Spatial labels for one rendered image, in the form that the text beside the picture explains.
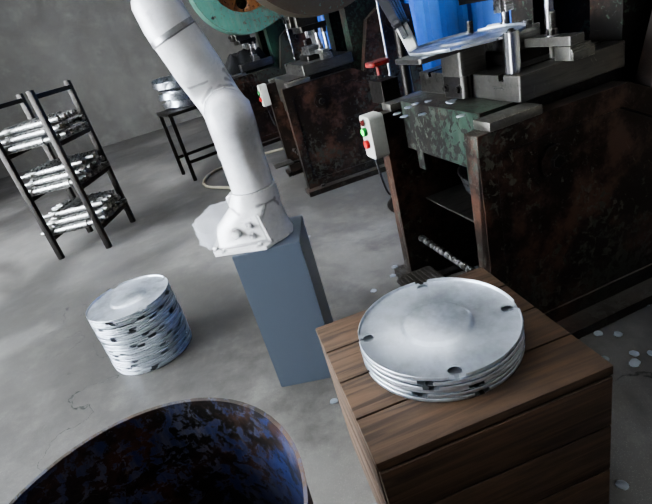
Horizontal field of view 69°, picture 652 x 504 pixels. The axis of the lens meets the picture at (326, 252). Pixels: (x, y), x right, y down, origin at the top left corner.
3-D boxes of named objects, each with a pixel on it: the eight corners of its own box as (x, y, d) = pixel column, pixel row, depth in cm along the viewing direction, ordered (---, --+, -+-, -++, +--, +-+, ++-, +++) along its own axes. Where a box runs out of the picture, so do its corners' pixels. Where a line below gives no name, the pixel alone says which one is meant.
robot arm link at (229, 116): (236, 207, 110) (197, 100, 99) (230, 187, 126) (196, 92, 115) (281, 192, 111) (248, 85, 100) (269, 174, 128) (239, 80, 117)
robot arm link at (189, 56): (152, 49, 100) (157, 49, 116) (224, 148, 111) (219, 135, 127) (196, 19, 100) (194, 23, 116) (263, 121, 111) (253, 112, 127)
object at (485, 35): (396, 63, 117) (395, 59, 117) (422, 44, 140) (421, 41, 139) (522, 36, 104) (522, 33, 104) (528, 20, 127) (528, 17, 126)
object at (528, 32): (511, 50, 119) (509, 31, 117) (475, 51, 132) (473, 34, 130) (540, 41, 121) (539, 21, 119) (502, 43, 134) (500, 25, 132)
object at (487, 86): (521, 103, 108) (519, 76, 105) (421, 92, 147) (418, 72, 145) (625, 66, 114) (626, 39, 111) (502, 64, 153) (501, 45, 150)
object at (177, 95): (193, 181, 383) (154, 81, 348) (179, 174, 420) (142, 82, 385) (238, 164, 398) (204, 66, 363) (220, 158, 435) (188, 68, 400)
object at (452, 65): (428, 114, 118) (419, 57, 112) (401, 109, 130) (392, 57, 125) (512, 85, 123) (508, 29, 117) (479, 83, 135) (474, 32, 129)
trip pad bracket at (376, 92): (391, 140, 154) (380, 78, 145) (379, 136, 162) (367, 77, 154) (408, 134, 155) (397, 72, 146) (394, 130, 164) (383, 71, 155)
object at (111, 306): (101, 334, 149) (100, 332, 149) (77, 308, 171) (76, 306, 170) (182, 287, 164) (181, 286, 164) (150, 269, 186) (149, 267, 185)
